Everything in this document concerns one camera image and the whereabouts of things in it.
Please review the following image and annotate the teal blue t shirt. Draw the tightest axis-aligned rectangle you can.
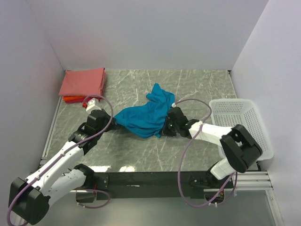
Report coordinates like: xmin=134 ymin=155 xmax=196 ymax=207
xmin=114 ymin=83 xmax=175 ymax=138

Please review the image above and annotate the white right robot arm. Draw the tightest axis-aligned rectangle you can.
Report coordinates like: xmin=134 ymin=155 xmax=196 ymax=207
xmin=162 ymin=107 xmax=263 ymax=188

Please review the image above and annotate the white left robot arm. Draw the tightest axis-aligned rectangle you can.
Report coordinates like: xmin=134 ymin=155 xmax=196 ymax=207
xmin=7 ymin=109 xmax=116 ymax=226

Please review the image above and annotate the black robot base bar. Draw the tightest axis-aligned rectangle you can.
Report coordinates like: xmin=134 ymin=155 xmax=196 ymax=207
xmin=83 ymin=171 xmax=226 ymax=199

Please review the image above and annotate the folded orange t shirt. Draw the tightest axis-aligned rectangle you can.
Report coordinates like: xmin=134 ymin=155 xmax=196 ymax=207
xmin=63 ymin=96 xmax=85 ymax=104

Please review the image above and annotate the folded salmon pink t shirt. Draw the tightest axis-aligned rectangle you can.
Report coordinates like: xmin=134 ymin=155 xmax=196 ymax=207
xmin=59 ymin=68 xmax=106 ymax=97

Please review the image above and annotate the white perforated plastic basket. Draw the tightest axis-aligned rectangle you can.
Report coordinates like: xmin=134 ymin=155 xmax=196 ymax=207
xmin=209 ymin=98 xmax=274 ymax=161

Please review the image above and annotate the aluminium extrusion rail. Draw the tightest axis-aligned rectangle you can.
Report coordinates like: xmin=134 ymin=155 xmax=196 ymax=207
xmin=204 ymin=171 xmax=273 ymax=191

